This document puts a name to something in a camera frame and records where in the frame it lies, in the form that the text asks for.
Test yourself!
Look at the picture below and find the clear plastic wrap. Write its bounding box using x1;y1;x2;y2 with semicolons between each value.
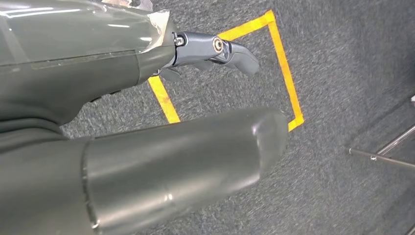
0;0;171;70

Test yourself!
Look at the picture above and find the yellow floor tape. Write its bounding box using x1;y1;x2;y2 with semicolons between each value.
147;9;305;133

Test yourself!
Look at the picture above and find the stainless steel table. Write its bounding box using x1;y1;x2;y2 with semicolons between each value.
348;94;415;235

